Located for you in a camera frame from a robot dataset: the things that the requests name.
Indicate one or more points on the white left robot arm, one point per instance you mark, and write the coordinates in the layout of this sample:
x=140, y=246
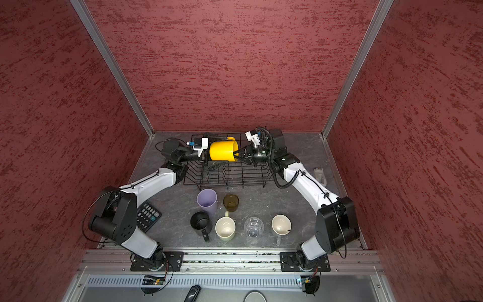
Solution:
x=115, y=212

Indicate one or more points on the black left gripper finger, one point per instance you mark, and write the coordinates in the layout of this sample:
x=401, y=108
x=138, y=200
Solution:
x=205, y=157
x=214, y=137

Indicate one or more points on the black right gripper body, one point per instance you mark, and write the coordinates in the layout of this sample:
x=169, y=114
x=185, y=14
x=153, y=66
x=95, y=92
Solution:
x=263, y=154

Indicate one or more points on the black remote handset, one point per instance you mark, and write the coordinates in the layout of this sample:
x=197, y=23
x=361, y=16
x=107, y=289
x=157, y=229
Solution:
x=193, y=293

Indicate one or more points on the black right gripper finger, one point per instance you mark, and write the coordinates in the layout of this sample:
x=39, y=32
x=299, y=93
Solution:
x=241, y=157
x=243, y=150

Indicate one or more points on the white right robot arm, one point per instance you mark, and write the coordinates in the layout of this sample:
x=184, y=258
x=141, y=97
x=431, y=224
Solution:
x=336, y=218

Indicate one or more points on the cream mug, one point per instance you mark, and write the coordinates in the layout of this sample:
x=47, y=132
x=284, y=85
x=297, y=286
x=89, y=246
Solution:
x=225, y=227

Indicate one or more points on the lilac plastic cup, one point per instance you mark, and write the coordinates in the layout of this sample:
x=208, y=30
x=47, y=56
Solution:
x=207, y=200

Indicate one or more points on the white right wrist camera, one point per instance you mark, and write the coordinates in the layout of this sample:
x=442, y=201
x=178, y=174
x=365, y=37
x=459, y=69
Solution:
x=253, y=138

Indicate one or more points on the olive glass cup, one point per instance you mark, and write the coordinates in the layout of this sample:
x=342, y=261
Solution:
x=231, y=202

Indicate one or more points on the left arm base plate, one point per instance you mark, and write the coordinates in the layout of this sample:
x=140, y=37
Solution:
x=172, y=261

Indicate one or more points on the aluminium corner post right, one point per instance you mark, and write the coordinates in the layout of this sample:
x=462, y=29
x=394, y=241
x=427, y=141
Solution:
x=373, y=29

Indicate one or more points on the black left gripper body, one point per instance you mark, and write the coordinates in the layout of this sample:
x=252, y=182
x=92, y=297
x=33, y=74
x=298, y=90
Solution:
x=189, y=155

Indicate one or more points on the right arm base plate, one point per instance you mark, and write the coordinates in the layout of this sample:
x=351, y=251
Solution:
x=292, y=262

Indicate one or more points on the white plastic tool with red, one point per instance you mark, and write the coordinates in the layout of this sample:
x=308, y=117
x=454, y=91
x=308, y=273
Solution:
x=320, y=176

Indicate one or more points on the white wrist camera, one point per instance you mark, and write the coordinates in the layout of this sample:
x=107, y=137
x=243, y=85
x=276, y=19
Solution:
x=199, y=145
x=253, y=138

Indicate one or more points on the aluminium corner post left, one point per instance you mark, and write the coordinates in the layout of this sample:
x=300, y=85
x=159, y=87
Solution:
x=96, y=36

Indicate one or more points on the aluminium corner post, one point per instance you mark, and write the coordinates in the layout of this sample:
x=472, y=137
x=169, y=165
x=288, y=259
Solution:
x=96, y=36
x=373, y=29

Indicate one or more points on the yellow mug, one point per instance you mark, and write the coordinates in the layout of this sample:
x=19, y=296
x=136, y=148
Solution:
x=226, y=150

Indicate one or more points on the white mug grey handle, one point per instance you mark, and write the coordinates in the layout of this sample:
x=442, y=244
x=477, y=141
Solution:
x=281, y=226

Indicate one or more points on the black mug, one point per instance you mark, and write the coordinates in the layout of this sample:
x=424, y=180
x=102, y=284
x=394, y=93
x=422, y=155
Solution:
x=200, y=222

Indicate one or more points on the black wire dish rack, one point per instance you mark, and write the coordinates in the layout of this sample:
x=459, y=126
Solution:
x=227, y=174

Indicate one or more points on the black calculator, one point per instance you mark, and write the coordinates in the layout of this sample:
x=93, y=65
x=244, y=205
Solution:
x=147, y=216

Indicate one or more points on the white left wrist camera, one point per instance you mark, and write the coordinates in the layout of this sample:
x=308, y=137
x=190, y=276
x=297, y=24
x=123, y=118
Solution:
x=199, y=145

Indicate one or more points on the grey round object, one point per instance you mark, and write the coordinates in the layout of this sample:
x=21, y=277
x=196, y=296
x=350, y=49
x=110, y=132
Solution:
x=255, y=296

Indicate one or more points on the clear glass cup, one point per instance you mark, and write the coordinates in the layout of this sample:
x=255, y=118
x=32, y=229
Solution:
x=254, y=227

